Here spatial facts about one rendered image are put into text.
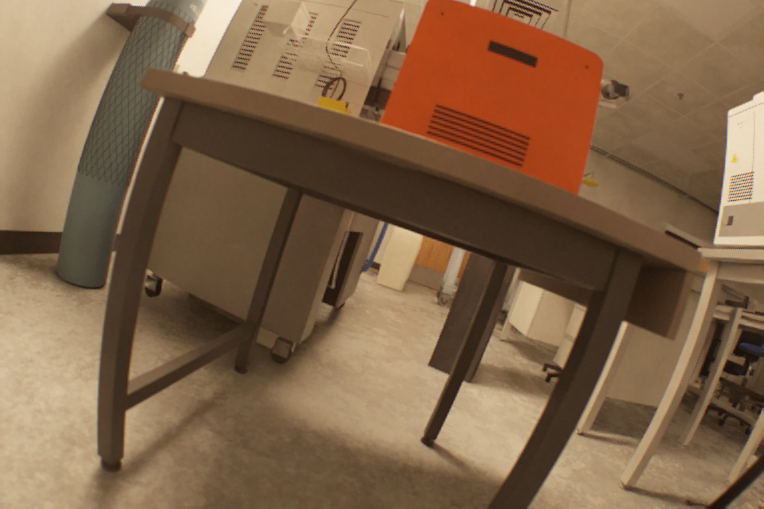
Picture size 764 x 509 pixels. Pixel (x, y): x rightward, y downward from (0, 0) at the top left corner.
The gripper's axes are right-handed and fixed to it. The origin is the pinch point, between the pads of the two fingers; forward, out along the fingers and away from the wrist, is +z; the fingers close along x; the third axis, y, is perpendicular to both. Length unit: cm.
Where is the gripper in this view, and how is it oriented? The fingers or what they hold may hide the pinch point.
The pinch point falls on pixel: (625, 96)
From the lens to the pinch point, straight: 138.2
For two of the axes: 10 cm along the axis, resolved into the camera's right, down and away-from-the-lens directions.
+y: 0.6, -9.3, -3.6
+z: -2.5, 3.3, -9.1
